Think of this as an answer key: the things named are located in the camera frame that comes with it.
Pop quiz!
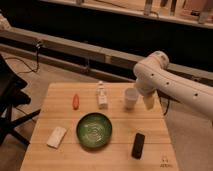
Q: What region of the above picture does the white sponge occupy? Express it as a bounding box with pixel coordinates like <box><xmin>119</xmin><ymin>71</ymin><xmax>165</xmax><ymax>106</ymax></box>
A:
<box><xmin>46</xmin><ymin>127</ymin><xmax>67</xmax><ymax>148</ymax></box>

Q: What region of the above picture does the green bowl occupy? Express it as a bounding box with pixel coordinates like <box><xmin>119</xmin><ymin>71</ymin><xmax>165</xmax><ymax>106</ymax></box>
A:
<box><xmin>76</xmin><ymin>112</ymin><xmax>112</xmax><ymax>150</ymax></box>

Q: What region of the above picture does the small white bottle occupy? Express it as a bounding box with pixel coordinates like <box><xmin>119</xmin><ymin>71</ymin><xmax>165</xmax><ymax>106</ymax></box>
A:
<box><xmin>96</xmin><ymin>81</ymin><xmax>108</xmax><ymax>109</ymax></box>

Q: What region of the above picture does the white paper cup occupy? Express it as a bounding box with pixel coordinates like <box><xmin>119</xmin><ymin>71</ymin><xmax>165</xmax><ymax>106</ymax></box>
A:
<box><xmin>124</xmin><ymin>88</ymin><xmax>139</xmax><ymax>109</ymax></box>

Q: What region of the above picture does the orange carrot toy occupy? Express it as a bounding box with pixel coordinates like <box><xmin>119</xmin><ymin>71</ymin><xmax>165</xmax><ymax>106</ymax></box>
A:
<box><xmin>72</xmin><ymin>94</ymin><xmax>80</xmax><ymax>110</ymax></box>

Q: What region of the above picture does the black remote control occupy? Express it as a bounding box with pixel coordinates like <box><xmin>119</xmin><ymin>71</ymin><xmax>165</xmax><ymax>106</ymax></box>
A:
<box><xmin>132</xmin><ymin>133</ymin><xmax>145</xmax><ymax>159</ymax></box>

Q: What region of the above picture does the black floor cable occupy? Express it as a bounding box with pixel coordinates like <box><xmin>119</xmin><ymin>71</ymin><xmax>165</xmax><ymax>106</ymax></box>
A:
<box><xmin>4</xmin><ymin>39</ymin><xmax>44</xmax><ymax>75</ymax></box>

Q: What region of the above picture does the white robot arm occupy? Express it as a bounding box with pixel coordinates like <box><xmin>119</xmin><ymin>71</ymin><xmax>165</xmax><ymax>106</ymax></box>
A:
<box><xmin>133</xmin><ymin>51</ymin><xmax>213</xmax><ymax>121</ymax></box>

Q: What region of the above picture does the black office chair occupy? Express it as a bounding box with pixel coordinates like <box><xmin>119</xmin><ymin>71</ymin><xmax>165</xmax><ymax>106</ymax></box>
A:
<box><xmin>0</xmin><ymin>54</ymin><xmax>40</xmax><ymax>145</ymax></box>

